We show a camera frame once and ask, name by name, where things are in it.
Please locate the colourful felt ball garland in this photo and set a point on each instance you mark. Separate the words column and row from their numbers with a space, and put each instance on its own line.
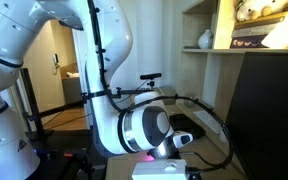
column 149, row 157

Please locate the white ceramic vase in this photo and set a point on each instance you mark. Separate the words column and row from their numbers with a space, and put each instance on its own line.
column 205, row 40

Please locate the white keyboard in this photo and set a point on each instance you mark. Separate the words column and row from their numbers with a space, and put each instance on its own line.
column 208, row 120

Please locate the wooden shelf unit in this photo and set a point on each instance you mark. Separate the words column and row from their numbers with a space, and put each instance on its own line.
column 210, row 74

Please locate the purple book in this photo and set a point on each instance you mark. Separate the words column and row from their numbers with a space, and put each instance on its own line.
column 248, row 42

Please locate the black computer monitor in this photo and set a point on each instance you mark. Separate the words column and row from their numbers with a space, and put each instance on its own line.
column 258, row 116

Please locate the white plush toy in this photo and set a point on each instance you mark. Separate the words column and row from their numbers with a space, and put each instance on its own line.
column 253, row 9

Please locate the black camera on stand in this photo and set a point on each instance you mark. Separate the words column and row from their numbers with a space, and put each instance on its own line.
column 151, row 77

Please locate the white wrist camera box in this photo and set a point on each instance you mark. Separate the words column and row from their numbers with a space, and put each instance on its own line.
column 169, row 169

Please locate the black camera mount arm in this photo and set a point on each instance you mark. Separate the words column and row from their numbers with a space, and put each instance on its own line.
column 36, row 116

